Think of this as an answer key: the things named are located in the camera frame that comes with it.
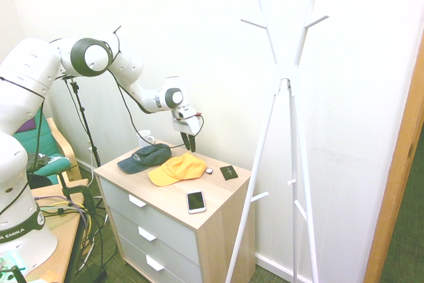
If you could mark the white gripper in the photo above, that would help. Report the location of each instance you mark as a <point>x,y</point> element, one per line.
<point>190,124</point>

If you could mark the small exterior camera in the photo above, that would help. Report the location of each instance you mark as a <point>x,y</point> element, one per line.
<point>68,78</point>

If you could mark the white coat rack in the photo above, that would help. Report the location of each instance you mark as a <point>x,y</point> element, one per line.
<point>285,71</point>

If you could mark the navy blue cap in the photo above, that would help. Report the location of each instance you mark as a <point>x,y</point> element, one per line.
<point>145,158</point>

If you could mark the white mug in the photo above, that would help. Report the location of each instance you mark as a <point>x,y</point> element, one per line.
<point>144,137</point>

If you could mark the dark crumpled garment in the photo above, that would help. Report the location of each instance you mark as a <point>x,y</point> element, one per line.
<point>36,162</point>

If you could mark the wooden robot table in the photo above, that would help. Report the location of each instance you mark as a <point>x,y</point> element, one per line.
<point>59,240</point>

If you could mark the wooden door frame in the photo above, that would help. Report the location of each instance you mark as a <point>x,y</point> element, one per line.
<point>397,163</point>

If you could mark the purple cloth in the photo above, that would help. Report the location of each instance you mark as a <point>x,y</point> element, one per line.
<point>28,126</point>

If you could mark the white wall plug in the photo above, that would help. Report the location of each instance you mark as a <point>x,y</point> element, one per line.
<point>90,150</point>

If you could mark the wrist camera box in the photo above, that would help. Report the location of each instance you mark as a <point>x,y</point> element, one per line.
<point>177,115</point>

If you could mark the black camera tripod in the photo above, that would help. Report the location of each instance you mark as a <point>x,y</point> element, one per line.
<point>84,120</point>

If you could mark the green wooden armchair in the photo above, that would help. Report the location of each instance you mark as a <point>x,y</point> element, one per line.
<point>49,144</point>

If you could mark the light wood drawer chest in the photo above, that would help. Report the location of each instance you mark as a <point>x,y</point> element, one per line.
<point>159,226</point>

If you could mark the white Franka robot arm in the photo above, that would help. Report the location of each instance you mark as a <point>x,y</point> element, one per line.
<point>23,74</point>

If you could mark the black screw clamp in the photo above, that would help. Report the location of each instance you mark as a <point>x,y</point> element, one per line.
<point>86,197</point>

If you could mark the black square pad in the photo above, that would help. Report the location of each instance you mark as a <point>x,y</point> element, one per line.
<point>228,173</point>

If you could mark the yellow cap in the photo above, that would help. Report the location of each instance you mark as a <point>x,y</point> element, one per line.
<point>179,168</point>

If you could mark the white smartphone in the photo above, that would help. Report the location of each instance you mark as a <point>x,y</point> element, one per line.
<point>196,201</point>

